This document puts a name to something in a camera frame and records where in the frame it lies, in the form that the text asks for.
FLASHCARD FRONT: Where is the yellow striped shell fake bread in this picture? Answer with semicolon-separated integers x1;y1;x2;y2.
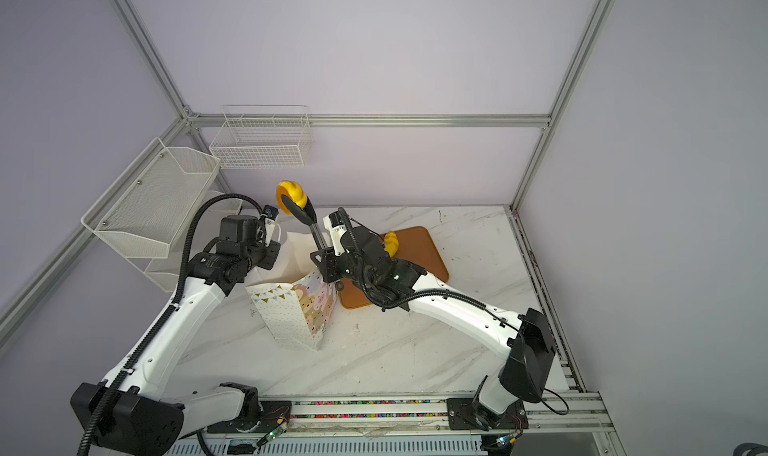
276;181;308;214

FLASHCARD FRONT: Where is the white wire wall basket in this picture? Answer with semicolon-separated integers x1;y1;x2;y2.
209;105;314;170

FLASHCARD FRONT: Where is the white mesh wall shelf upper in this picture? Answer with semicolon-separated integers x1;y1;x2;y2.
81;139;220;259

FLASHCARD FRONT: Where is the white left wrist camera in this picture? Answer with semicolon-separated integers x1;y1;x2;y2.
261;205;282;246

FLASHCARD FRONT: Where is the brown rectangular tray mat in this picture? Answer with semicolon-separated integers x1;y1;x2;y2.
339;226;450;310

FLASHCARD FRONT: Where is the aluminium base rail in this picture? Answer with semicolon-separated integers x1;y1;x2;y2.
167;392;626;455

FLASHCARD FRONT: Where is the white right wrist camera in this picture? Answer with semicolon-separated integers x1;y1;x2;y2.
323;211;347;256

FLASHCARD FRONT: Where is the yellow oblong fake bread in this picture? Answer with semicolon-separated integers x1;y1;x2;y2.
384;232;400;258

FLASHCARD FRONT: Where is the cartoon animal paper gift bag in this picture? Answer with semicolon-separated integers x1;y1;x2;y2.
245;232;338;351

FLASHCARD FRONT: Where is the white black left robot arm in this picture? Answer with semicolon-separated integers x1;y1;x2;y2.
70;215;280;455

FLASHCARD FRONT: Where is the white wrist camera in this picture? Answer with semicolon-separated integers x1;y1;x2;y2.
261;205;282;246
323;211;347;256

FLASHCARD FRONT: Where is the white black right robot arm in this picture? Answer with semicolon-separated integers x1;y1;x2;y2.
277;186;556;430

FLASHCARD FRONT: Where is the white mesh wall shelf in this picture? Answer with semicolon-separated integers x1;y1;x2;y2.
142;199;242;294
81;139;220;259

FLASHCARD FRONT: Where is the white mesh wall shelf lower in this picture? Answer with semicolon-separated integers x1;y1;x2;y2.
142;199;242;294

